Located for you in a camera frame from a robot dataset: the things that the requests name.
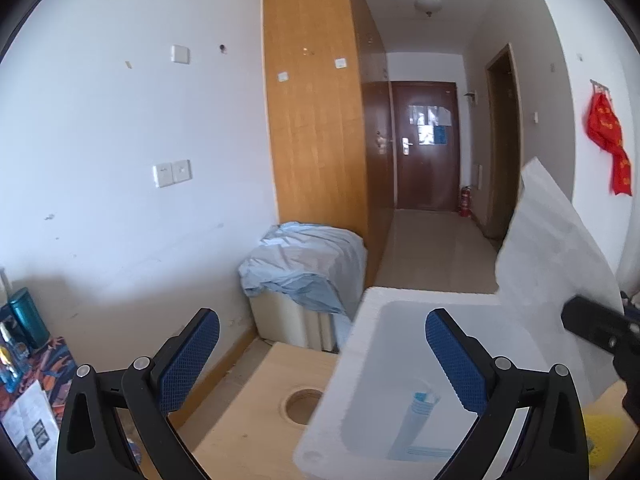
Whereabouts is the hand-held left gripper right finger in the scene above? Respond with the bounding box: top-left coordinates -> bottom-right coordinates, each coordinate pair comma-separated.
425,308 -> 591,480

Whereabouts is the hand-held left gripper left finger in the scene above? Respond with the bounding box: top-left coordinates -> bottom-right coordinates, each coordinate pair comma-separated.
56,307 -> 221,480

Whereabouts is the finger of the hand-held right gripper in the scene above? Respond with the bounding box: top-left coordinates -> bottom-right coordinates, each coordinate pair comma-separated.
561,296 -> 640,357

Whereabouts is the yellow sponge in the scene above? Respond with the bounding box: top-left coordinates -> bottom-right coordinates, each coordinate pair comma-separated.
582,412 -> 640,468

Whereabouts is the white foam sheet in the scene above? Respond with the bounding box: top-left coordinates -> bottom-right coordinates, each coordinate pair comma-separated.
495,157 -> 626,406

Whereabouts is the white foam box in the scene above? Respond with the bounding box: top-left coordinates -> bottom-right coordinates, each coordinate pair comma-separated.
292,287 -> 551,480

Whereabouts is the white and blue tube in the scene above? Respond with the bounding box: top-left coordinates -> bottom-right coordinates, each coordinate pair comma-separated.
387,391 -> 453,462

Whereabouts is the white radiator cabinet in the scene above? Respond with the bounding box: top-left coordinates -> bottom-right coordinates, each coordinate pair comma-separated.
250,295 -> 351,353

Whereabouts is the colourful patterned cloth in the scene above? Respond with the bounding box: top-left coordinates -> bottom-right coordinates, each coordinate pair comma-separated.
0,335 -> 76,436

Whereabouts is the light blue cloth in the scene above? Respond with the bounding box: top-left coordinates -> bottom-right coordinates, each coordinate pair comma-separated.
238,221 -> 366,316

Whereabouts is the teal bottle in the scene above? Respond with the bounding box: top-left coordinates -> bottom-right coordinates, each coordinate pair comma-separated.
9,287 -> 51,351

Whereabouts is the printed paper sheet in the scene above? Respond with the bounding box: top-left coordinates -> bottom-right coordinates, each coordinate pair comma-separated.
0,382 -> 61,471

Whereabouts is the small blue spray bottle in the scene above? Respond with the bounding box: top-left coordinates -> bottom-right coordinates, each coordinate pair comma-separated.
0,320 -> 26,393

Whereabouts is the dark brown entrance door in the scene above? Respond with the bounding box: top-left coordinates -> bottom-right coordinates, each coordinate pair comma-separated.
390,81 -> 460,211

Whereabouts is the red hanging cloth banner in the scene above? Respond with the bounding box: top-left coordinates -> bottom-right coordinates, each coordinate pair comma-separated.
587,92 -> 633,196

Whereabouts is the brown side door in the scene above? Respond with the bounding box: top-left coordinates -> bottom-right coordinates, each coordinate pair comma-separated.
485,42 -> 523,241

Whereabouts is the blue paper notice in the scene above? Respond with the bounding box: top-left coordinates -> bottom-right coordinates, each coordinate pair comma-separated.
417,125 -> 449,145

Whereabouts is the wooden wardrobe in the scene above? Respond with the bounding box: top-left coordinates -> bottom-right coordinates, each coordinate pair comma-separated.
262,0 -> 396,286

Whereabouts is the white double wall socket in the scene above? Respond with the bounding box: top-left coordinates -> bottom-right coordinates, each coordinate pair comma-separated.
153,160 -> 192,188

